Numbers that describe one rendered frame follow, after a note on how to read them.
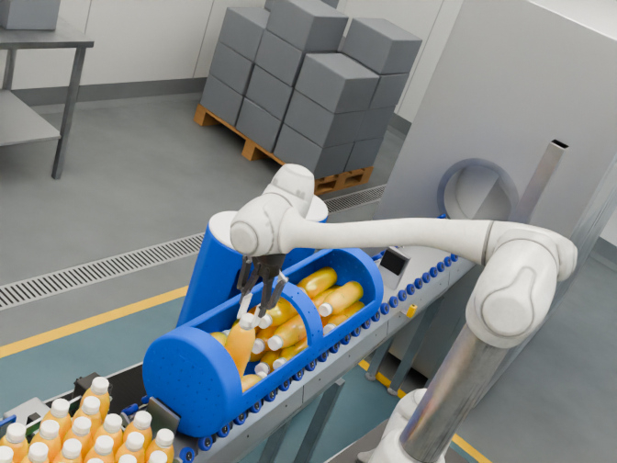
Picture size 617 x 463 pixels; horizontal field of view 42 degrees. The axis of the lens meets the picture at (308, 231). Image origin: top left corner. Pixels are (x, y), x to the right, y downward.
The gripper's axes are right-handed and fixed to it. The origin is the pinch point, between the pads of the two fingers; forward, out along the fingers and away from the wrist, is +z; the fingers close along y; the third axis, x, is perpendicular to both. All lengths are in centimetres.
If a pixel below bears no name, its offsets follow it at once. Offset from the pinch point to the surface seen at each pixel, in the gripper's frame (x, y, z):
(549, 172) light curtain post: -130, -30, -25
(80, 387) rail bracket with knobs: 24.5, 27.7, 32.9
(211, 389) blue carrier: 11.9, -2.4, 18.0
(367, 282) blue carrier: -74, -1, 20
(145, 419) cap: 28.9, 3.1, 22.2
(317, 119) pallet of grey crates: -319, 157, 79
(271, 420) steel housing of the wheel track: -22, -7, 47
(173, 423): 17.8, 1.7, 29.7
